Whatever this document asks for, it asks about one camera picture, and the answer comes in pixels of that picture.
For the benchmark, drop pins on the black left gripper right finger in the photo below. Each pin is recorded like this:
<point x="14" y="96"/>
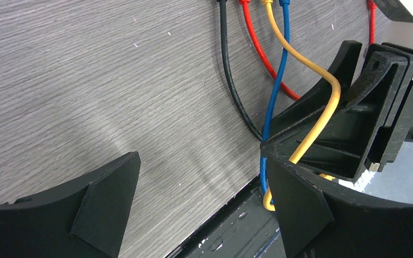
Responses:
<point x="320" y="218"/>

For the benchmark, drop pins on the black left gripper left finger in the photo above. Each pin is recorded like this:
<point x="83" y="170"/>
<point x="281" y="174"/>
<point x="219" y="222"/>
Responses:
<point x="84" y="217"/>

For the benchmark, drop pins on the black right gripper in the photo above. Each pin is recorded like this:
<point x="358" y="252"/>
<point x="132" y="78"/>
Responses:
<point x="373" y="119"/>

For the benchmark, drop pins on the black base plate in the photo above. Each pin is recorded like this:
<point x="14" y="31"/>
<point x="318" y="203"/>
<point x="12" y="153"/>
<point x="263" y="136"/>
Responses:
<point x="241" y="228"/>

